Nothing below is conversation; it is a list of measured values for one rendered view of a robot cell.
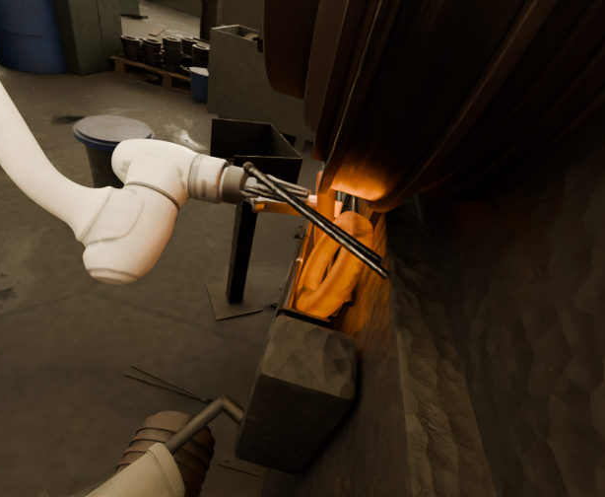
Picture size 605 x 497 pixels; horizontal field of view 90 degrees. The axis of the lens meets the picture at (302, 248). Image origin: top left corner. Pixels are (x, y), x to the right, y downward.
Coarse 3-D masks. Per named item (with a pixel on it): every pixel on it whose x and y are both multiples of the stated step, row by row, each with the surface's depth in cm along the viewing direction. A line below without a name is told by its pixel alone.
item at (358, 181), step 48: (384, 0) 14; (432, 0) 15; (480, 0) 14; (384, 48) 16; (432, 48) 16; (480, 48) 16; (384, 96) 19; (432, 96) 18; (336, 144) 22; (384, 144) 22; (432, 144) 21; (384, 192) 28
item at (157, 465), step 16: (160, 448) 31; (144, 464) 30; (160, 464) 30; (176, 464) 30; (112, 480) 28; (128, 480) 28; (144, 480) 28; (160, 480) 29; (176, 480) 29; (96, 496) 27; (112, 496) 27; (128, 496) 27; (144, 496) 28; (160, 496) 28; (176, 496) 29
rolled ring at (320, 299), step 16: (336, 224) 52; (352, 224) 45; (368, 224) 46; (320, 240) 56; (368, 240) 43; (320, 256) 56; (352, 256) 41; (304, 272) 55; (320, 272) 55; (336, 272) 41; (352, 272) 41; (304, 288) 51; (320, 288) 44; (336, 288) 41; (352, 288) 42; (304, 304) 47; (320, 304) 43; (336, 304) 42
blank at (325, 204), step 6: (318, 174) 59; (318, 180) 57; (318, 186) 56; (330, 192) 56; (318, 198) 56; (324, 198) 56; (330, 198) 56; (318, 204) 56; (324, 204) 56; (330, 204) 56; (318, 210) 56; (324, 210) 56; (330, 210) 56; (324, 216) 56; (330, 216) 56; (318, 228) 57; (318, 234) 58
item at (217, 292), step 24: (216, 120) 97; (216, 144) 102; (240, 144) 105; (264, 144) 109; (288, 144) 95; (264, 168) 85; (288, 168) 89; (240, 216) 103; (240, 240) 110; (240, 264) 119; (216, 288) 136; (240, 288) 128; (216, 312) 126; (240, 312) 129
